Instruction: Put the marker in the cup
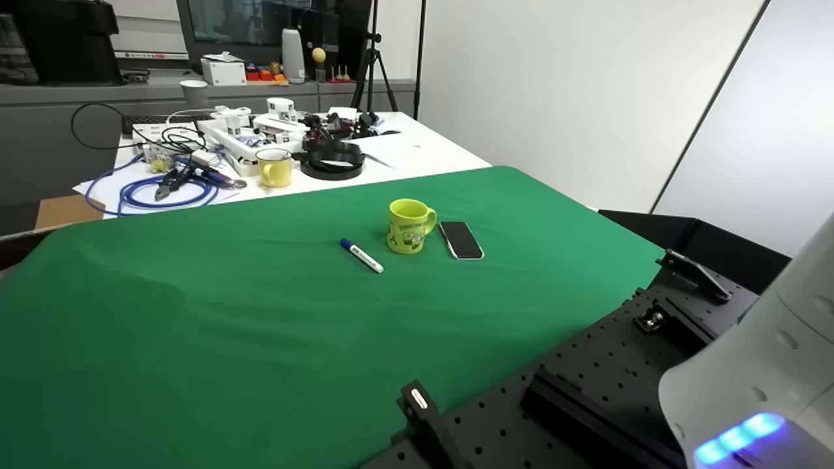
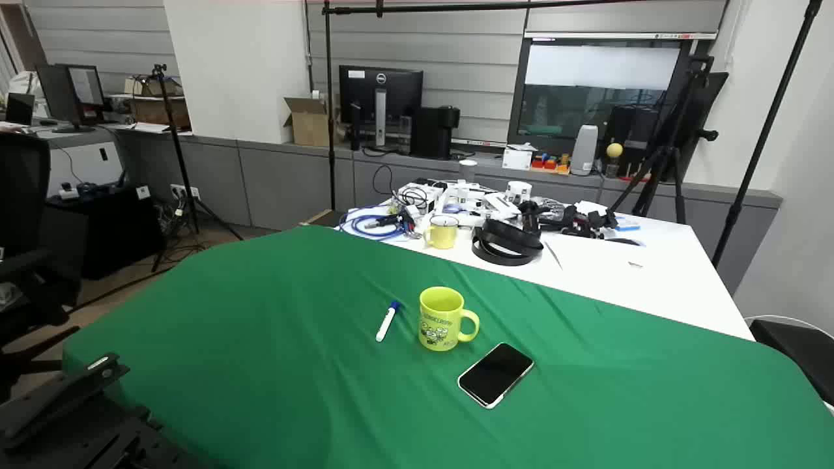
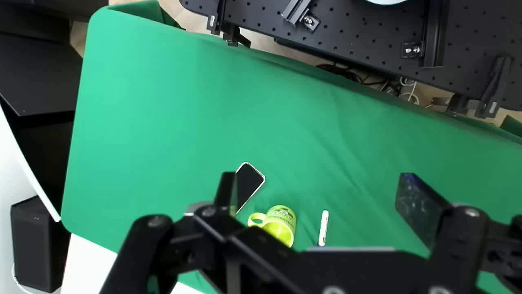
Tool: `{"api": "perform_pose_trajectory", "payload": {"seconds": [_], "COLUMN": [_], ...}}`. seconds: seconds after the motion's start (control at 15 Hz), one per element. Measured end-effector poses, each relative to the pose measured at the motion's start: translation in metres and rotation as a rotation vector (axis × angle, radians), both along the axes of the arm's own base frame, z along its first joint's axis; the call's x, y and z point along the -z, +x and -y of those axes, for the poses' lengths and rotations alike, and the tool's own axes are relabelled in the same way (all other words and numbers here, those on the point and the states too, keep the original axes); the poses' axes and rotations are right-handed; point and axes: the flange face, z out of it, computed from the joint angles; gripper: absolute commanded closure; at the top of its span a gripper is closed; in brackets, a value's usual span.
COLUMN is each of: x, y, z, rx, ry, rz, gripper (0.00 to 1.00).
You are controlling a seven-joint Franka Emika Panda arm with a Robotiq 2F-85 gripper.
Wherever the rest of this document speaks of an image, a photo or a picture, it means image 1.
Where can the white marker with blue cap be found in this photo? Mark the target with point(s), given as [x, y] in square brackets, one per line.
[366, 260]

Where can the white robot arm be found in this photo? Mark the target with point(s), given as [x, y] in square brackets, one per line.
[762, 395]

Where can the small yellow cup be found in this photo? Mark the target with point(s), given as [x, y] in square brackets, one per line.
[275, 169]

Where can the yellow mug with green print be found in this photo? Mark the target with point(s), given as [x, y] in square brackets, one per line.
[409, 226]

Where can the black smartphone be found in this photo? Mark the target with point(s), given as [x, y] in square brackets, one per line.
[460, 242]

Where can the black round dish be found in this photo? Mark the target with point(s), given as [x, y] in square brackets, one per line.
[331, 162]

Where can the green table cloth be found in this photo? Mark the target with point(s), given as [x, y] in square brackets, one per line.
[246, 338]

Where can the white tray with parts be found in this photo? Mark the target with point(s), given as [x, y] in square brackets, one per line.
[243, 138]

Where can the black table clamp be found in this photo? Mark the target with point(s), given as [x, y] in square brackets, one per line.
[426, 429]

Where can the dark monitor screen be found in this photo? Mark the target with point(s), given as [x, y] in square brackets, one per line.
[251, 31]

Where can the grey cylindrical speaker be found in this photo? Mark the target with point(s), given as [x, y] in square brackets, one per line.
[292, 55]

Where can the black perforated mounting board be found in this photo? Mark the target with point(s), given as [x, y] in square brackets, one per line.
[593, 402]

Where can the white rice cooker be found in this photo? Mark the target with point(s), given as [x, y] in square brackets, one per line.
[223, 70]

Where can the white side table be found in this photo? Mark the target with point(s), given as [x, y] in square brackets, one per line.
[396, 151]

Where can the black office chair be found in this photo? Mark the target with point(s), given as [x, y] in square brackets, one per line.
[69, 40]

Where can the black camera tripod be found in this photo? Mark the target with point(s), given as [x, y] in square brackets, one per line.
[370, 66]

